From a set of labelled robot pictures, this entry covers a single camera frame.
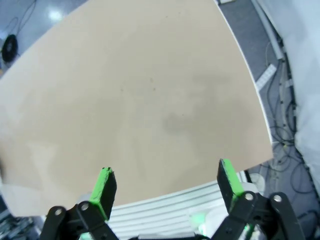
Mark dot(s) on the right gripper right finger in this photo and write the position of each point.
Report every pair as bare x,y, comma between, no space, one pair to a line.
232,190

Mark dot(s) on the white power strip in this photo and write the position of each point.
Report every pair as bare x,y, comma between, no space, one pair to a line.
266,76

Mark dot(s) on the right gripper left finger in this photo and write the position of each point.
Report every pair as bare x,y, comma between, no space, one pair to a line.
100,200

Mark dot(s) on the ribbed aluminium frame rail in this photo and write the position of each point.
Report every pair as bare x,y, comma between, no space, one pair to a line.
162,210

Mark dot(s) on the white curtain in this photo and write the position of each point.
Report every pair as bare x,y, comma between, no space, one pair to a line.
305,75

